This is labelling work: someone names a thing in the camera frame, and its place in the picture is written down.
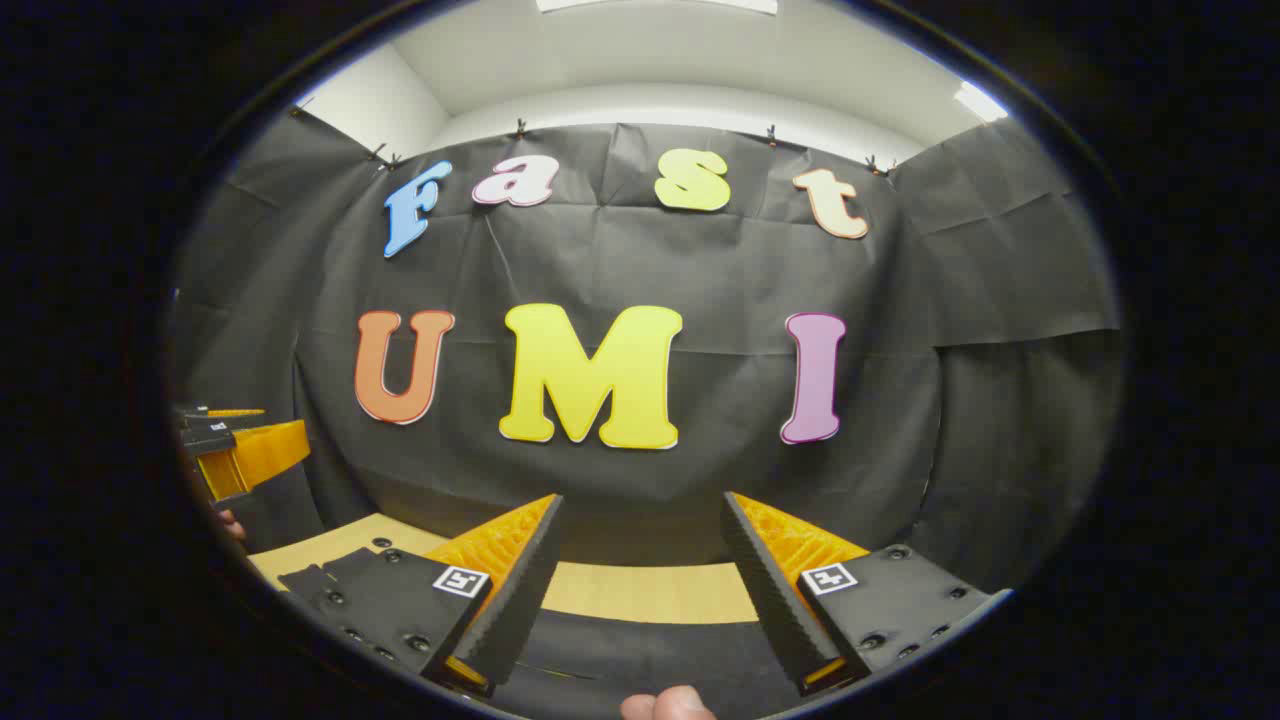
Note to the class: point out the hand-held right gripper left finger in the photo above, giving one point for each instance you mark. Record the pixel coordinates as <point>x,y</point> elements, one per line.
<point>520,600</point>

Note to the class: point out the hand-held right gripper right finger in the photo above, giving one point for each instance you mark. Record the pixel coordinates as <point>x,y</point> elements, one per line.
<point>770,600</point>

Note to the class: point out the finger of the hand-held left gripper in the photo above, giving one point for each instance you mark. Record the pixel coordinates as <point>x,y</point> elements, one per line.
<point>205,412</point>
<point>260,455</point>

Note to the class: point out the black backdrop cloth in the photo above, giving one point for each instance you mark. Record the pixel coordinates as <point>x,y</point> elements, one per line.
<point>700,270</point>

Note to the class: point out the ceiling light panel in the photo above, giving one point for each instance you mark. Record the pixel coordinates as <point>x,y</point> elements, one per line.
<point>980,102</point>

